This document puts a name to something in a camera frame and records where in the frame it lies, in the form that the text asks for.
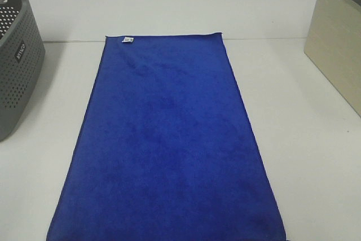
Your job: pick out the blue microfibre towel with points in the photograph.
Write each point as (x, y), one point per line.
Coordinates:
(166, 150)

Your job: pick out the beige storage box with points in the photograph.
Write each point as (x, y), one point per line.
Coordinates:
(333, 45)

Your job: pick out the grey perforated plastic basket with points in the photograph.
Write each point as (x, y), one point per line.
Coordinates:
(22, 56)

